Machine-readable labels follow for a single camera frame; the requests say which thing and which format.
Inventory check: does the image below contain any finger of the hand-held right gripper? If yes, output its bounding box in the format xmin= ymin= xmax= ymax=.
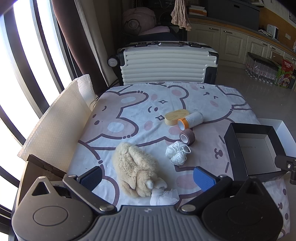
xmin=275 ymin=155 xmax=296 ymax=172

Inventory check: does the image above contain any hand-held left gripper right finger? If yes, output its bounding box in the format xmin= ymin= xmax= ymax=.
xmin=180 ymin=166 xmax=267 ymax=213

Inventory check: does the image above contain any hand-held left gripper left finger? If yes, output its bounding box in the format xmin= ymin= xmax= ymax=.
xmin=30 ymin=166 xmax=117 ymax=215

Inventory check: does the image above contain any black box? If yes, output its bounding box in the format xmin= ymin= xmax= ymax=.
xmin=224 ymin=122 xmax=288 ymax=182

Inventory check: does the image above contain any white yarn ball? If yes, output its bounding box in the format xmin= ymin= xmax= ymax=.
xmin=165 ymin=141 xmax=192 ymax=166

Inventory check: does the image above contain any beige plush toy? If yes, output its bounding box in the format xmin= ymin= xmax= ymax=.
xmin=112 ymin=142 xmax=168 ymax=198

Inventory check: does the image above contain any white mesh cloth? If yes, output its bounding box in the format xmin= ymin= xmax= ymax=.
xmin=150 ymin=185 xmax=179 ymax=206

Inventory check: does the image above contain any brown bandage roll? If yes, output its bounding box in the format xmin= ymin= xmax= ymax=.
xmin=180 ymin=129 xmax=196 ymax=146

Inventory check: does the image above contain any white bag roll orange end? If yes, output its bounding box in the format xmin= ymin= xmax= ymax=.
xmin=177 ymin=111 xmax=204 ymax=131

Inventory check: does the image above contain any oval wooden box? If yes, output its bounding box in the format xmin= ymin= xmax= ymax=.
xmin=165 ymin=109 xmax=190 ymax=126

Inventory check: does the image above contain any dark brown board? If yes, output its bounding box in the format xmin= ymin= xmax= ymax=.
xmin=27 ymin=154 xmax=67 ymax=178

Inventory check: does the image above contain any bear printed blanket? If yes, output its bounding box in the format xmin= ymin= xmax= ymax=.
xmin=67 ymin=81 xmax=290 ymax=240

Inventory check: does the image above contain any green red carton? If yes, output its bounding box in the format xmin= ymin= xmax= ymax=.
xmin=275 ymin=58 xmax=296 ymax=90

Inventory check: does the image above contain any pack of water bottles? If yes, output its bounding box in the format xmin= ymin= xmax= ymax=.
xmin=245 ymin=52 xmax=281 ymax=85

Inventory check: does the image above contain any brown cardboard box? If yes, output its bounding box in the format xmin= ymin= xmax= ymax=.
xmin=271 ymin=51 xmax=285 ymax=62

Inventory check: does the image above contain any white ribbed suitcase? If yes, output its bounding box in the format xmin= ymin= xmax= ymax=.
xmin=107 ymin=41 xmax=219 ymax=84

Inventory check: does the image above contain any cream cabinet row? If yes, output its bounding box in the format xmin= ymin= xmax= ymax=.
xmin=187 ymin=19 xmax=296 ymax=70

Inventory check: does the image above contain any white small appliance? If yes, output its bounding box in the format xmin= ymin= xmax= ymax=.
xmin=266 ymin=24 xmax=280 ymax=39

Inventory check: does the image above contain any window with dark bars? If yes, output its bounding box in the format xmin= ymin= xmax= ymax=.
xmin=0 ymin=0 xmax=79 ymax=223

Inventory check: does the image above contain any brown curtain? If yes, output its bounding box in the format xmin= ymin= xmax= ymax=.
xmin=50 ymin=0 xmax=119 ymax=96

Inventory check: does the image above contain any dark blue cloth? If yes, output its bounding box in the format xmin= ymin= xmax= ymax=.
xmin=138 ymin=31 xmax=183 ymax=42

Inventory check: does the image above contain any large dark grey box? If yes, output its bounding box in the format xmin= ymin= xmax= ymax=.
xmin=206 ymin=0 xmax=266 ymax=30

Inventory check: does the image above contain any beige mop head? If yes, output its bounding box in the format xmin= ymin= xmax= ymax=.
xmin=171 ymin=0 xmax=192 ymax=31

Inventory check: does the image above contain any pink plush cushion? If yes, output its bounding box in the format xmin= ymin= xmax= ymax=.
xmin=122 ymin=7 xmax=170 ymax=35

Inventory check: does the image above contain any white orange box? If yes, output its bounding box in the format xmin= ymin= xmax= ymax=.
xmin=188 ymin=6 xmax=207 ymax=16

